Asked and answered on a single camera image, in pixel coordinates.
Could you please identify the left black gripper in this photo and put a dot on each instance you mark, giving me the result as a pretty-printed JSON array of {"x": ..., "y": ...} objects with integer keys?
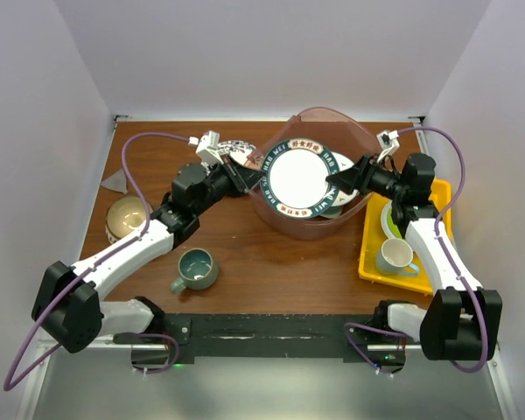
[{"x": 245, "y": 178}]

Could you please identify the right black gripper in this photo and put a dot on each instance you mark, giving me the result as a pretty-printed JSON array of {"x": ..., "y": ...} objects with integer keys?
[{"x": 360, "y": 177}]

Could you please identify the blue floral plate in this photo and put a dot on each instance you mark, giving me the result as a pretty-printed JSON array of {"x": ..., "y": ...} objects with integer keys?
[{"x": 238, "y": 150}]

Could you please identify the pink translucent plastic bin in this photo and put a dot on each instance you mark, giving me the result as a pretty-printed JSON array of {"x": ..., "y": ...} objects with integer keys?
[{"x": 341, "y": 134}]

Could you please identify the dark green lettered plate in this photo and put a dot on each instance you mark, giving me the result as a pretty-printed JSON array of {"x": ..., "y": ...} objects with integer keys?
[{"x": 294, "y": 182}]

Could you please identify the cream patterned bowl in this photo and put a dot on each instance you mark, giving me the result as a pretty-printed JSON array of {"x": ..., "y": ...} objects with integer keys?
[{"x": 126, "y": 215}]

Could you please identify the mint green divided tray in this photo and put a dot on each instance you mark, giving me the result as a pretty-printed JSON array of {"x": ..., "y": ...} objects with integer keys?
[{"x": 333, "y": 212}]

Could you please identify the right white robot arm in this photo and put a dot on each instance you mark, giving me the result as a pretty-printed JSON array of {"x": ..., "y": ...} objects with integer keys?
[{"x": 462, "y": 322}]

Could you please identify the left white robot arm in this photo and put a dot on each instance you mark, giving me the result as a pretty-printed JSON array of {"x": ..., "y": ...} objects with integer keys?
[{"x": 71, "y": 305}]

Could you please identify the green plate white rim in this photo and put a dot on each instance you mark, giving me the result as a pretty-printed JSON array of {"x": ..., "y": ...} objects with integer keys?
[{"x": 388, "y": 227}]

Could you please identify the yellow plastic tray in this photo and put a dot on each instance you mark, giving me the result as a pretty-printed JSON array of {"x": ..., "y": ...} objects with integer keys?
[{"x": 374, "y": 237}]

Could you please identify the teal ceramic mug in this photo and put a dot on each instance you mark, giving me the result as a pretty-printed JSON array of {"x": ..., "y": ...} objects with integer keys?
[{"x": 197, "y": 271}]

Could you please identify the grey triangular scraper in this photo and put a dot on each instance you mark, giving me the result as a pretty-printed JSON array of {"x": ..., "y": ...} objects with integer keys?
[{"x": 117, "y": 182}]

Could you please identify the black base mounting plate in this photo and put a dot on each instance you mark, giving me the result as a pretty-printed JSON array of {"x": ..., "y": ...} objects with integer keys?
[{"x": 279, "y": 336}]

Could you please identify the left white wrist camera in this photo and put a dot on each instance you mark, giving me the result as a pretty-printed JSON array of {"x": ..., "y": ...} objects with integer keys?
[{"x": 206, "y": 148}]

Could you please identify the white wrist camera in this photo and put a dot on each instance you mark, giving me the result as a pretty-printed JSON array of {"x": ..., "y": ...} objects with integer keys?
[
  {"x": 206, "y": 148},
  {"x": 388, "y": 140}
]

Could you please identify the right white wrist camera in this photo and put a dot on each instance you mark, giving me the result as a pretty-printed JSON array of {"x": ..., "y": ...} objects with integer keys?
[{"x": 388, "y": 140}]

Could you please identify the white mug blue handle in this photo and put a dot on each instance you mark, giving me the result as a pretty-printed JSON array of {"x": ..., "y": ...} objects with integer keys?
[{"x": 395, "y": 257}]

